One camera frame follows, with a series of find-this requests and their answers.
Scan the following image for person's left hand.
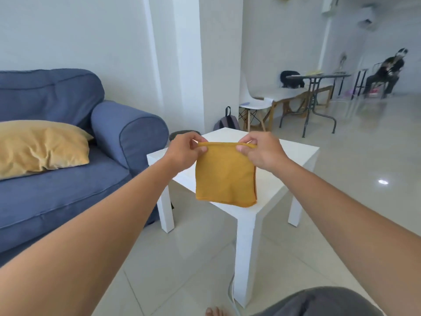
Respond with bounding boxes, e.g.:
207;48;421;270
164;132;209;177

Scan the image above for person's right hand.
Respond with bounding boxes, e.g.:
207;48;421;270
236;131;294;176

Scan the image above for yellow cloth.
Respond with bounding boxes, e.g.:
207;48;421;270
195;142;258;207

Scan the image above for person's left forearm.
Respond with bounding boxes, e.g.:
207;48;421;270
0;156;185;316

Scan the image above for person's right forearm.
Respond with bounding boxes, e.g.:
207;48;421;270
263;165;421;316

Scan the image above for dark grey round pouf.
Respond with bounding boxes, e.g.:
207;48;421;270
169;130;202;142

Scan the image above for grey backpack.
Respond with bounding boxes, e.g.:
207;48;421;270
213;106;240;131

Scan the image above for white square side table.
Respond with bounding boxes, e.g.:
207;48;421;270
147;127;320;308

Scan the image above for white chair with wooden legs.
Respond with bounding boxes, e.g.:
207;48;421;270
239;74;274;133

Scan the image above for papers on chair seat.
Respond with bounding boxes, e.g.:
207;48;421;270
239;97;274;108

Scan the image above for wooden bench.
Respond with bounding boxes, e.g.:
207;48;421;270
260;85;334;132

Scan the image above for folding table with black legs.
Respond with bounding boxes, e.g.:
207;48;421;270
280;74;352;138

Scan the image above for blue fabric sofa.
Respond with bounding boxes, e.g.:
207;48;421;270
0;68;170;264

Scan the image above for yellow cushion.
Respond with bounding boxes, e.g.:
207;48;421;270
0;120;94;181

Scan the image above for person's foot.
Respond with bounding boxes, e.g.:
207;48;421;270
205;306;233;316

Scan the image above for person's grey shorts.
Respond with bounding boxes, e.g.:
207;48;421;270
251;286;386;316

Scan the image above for white cable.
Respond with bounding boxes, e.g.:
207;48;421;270
227;272;241;316

